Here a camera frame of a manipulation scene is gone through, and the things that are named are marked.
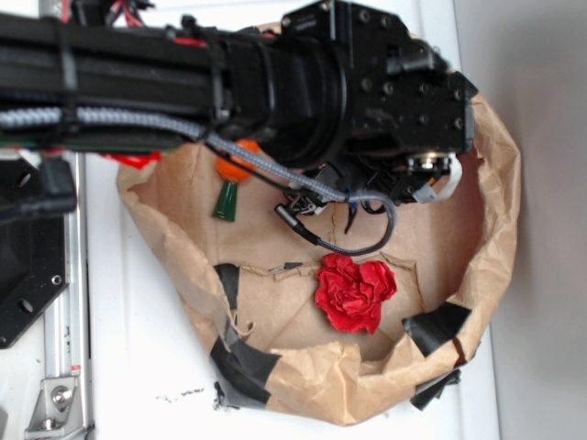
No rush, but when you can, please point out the orange plastic carrot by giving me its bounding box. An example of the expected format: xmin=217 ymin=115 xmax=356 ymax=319
xmin=212 ymin=153 xmax=255 ymax=222

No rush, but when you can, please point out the grey braided cable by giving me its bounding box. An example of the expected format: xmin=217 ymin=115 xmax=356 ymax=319
xmin=0 ymin=104 xmax=398 ymax=255

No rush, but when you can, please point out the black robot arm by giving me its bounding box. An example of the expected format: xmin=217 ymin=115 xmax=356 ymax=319
xmin=1 ymin=1 xmax=476 ymax=202

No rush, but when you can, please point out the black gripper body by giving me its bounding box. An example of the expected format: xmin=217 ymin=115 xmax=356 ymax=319
xmin=279 ymin=1 xmax=476 ymax=204

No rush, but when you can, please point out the brown paper bag tray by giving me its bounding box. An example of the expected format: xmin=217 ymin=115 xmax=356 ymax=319
xmin=117 ymin=95 xmax=521 ymax=425

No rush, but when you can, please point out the aluminium extrusion rail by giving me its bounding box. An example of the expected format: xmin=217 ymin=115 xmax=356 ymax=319
xmin=24 ymin=153 xmax=95 ymax=439

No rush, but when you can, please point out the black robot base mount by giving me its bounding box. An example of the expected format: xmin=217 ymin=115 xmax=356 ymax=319
xmin=1 ymin=159 xmax=77 ymax=349

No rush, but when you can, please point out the red crumpled paper flower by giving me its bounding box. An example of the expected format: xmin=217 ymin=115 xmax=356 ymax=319
xmin=315 ymin=254 xmax=397 ymax=335

